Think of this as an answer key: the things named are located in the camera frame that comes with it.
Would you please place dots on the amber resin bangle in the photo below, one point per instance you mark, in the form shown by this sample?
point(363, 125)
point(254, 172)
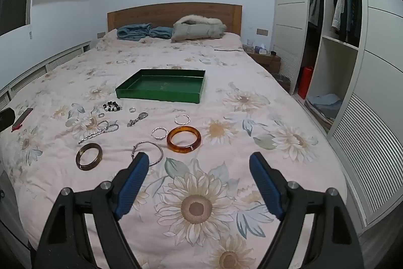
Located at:
point(179, 150)

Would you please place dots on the bed with floral sheet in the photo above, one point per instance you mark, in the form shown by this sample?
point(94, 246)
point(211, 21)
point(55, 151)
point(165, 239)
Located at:
point(220, 83)

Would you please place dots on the blue tissue box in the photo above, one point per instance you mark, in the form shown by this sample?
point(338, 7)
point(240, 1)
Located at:
point(261, 50)

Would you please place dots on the striped hanging shirt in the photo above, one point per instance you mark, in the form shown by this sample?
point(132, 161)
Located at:
point(337, 10)

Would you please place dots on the large thin silver bangle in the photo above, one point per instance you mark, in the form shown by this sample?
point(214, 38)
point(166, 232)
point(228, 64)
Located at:
point(148, 142)

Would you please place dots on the small blue folded cloth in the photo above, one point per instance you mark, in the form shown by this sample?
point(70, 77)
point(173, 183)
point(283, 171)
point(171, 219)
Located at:
point(160, 32)

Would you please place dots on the wooden nightstand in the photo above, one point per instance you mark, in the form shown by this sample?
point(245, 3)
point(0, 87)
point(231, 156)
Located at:
point(264, 61)

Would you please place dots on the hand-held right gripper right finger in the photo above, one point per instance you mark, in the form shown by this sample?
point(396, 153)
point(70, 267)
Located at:
point(266, 187)

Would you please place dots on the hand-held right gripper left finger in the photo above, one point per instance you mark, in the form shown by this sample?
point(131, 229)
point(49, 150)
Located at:
point(132, 184)

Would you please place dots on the folded light blue clothes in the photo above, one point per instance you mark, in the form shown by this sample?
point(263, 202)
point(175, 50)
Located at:
point(326, 105)

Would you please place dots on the beige fur-trimmed down jacket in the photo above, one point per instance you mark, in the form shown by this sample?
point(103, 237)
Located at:
point(198, 31)

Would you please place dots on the red box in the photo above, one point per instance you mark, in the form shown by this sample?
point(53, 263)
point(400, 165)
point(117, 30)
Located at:
point(305, 83)

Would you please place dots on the dark olive bangle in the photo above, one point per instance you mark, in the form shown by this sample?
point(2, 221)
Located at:
point(89, 145)

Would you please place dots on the clear glass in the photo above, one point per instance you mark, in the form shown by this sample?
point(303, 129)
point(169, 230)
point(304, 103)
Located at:
point(250, 44)

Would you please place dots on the white slatted radiator cover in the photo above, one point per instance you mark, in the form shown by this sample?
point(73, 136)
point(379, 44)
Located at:
point(47, 64)

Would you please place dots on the wooden headboard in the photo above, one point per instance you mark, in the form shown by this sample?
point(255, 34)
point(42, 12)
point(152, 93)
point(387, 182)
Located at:
point(141, 15)

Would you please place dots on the white wardrobe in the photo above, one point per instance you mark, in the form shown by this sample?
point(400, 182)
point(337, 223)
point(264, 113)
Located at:
point(289, 20)

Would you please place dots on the green rectangular tray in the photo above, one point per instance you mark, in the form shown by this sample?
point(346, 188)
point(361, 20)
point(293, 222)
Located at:
point(157, 83)

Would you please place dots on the black and red flat object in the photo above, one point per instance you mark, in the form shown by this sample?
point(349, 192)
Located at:
point(22, 119)

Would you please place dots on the large blue folded blanket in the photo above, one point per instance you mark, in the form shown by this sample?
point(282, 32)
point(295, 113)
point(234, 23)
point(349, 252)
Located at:
point(133, 31)

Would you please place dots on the dark hanging garments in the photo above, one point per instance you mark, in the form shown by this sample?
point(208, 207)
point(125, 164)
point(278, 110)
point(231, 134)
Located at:
point(352, 4)

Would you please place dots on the brown wall switch panel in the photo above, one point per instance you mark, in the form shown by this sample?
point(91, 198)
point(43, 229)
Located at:
point(262, 32)
point(100, 34)

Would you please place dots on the black device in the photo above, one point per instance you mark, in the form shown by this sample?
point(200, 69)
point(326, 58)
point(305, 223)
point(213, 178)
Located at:
point(5, 120)

